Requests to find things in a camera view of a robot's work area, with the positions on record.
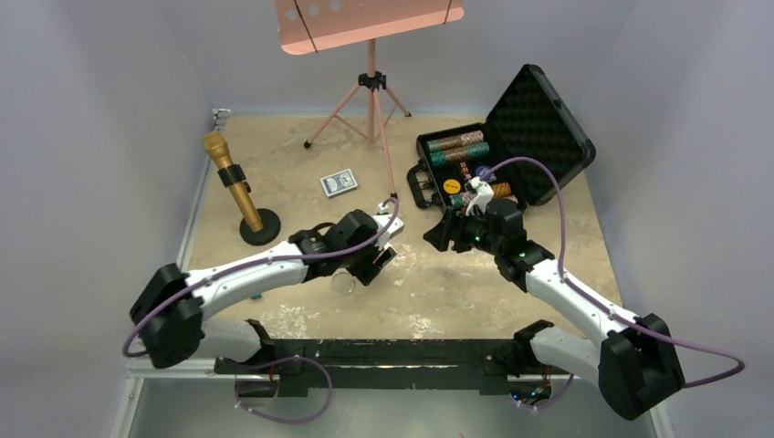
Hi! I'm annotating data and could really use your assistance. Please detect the blue small blind button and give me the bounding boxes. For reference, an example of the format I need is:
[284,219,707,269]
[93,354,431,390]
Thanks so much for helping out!
[475,165,497,183]

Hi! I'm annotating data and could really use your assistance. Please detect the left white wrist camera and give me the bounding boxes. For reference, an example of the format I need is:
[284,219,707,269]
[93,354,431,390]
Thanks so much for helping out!
[371,201,404,249]

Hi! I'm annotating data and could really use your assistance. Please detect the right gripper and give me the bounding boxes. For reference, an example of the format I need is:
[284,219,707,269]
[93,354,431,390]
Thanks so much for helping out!
[422,204,502,256]

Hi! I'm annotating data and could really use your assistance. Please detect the black poker case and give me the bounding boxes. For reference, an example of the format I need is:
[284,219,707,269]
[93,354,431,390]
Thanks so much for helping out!
[407,64,596,211]

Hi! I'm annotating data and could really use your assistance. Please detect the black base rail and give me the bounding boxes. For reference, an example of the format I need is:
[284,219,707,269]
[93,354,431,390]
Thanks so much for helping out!
[214,339,565,404]

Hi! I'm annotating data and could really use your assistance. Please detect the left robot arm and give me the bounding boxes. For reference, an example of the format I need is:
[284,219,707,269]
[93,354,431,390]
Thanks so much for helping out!
[123,207,404,373]

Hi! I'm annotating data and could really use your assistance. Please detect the red dice row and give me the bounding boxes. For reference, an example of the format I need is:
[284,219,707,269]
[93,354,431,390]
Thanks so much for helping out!
[457,162,476,182]

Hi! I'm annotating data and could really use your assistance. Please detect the pink music stand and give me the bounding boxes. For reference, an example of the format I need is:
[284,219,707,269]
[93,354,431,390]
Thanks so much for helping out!
[273,0,465,197]

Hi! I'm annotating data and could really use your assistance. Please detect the blue playing card deck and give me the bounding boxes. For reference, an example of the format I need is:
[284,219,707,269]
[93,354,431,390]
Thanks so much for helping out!
[319,169,359,198]

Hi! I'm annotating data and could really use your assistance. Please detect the black round microphone base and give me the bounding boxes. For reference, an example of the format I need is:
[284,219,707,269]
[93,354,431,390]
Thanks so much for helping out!
[239,208,281,246]

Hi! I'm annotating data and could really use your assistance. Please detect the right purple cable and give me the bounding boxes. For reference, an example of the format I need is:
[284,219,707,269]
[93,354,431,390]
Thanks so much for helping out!
[480,156,746,390]

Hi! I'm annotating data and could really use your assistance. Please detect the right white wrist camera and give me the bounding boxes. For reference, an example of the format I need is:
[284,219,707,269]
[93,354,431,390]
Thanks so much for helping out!
[465,177,494,216]

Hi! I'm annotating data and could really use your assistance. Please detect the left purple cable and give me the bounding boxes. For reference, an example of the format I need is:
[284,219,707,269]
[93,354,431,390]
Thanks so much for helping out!
[122,196,402,359]

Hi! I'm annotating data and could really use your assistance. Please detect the clear round disc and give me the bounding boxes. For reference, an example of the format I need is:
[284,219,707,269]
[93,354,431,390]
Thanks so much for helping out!
[330,271,356,297]

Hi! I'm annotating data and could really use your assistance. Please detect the purple cable loop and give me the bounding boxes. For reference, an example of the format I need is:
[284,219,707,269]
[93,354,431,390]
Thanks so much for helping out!
[234,356,335,425]

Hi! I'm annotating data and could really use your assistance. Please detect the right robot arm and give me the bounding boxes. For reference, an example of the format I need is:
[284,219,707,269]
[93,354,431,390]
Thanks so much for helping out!
[423,198,686,420]

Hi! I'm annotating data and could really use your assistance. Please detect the gold microphone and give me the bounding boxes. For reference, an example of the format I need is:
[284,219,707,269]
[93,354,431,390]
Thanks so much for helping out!
[203,131,260,231]

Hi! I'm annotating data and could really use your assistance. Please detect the orange green chip row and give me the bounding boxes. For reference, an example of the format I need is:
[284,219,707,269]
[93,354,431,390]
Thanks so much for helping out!
[449,182,512,207]

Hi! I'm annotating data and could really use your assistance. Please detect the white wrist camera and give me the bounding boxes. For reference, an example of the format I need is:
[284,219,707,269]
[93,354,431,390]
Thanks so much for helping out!
[465,177,494,216]
[371,201,404,249]

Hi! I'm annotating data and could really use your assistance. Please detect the yellow big blind button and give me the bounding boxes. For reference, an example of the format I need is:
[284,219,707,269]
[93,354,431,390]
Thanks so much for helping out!
[443,179,462,195]

